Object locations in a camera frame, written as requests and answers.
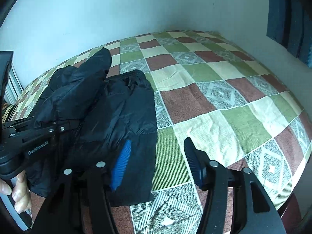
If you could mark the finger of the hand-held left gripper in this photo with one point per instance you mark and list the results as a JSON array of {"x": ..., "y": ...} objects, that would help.
[{"x": 61, "y": 128}]

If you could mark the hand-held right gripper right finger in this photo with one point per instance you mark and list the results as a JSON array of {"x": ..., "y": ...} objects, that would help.
[{"x": 193, "y": 160}]

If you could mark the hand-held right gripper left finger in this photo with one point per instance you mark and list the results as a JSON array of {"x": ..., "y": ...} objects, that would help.
[{"x": 121, "y": 160}]

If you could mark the black puffer jacket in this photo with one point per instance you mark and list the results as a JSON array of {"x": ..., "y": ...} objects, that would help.
[{"x": 121, "y": 107}]

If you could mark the person's left hand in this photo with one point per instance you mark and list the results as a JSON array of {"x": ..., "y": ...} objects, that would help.
[{"x": 20, "y": 190}]

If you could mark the brown patterned cloth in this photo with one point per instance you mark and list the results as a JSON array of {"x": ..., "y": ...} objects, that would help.
[{"x": 8, "y": 113}]

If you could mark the checkered patchwork bedspread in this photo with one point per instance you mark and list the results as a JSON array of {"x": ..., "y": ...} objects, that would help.
[{"x": 219, "y": 117}]

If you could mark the striped pillow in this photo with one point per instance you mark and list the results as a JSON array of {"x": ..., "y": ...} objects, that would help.
[{"x": 13, "y": 87}]

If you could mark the blue curtain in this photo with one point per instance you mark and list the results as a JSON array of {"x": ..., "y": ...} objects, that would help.
[{"x": 290, "y": 17}]

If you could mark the dark wooden bed frame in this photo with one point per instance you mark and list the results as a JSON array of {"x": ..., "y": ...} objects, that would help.
[{"x": 291, "y": 207}]

